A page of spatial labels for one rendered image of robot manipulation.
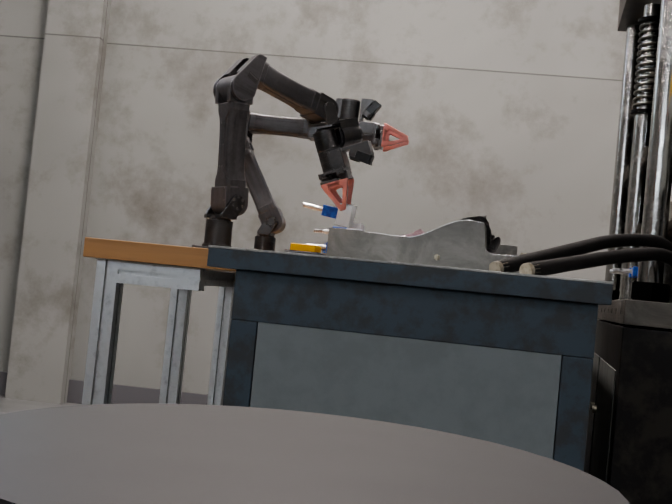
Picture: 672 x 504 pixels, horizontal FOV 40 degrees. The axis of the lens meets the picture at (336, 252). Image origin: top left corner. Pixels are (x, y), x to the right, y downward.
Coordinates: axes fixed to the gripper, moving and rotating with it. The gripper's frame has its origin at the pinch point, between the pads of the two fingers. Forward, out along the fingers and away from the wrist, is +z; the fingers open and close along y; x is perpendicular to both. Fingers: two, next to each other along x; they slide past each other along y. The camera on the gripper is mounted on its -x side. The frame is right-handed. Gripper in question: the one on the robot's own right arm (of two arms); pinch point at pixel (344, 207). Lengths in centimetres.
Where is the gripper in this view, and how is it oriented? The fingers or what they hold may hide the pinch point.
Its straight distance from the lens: 229.2
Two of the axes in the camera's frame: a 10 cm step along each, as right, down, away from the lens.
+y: 2.2, -0.6, 9.7
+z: 2.7, 9.6, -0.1
